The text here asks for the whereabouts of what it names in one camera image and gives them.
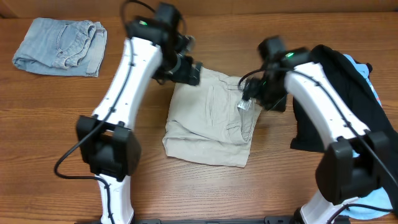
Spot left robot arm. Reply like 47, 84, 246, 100
76, 2, 202, 223

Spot beige khaki shorts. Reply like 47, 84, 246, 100
162, 68, 262, 167

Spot black garment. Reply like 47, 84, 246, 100
290, 45, 397, 216

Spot folded light blue jeans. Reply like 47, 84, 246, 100
12, 17, 108, 77

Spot light blue shirt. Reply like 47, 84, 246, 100
341, 54, 392, 220

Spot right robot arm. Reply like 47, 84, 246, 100
238, 36, 397, 224

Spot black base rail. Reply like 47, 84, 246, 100
135, 216, 295, 224

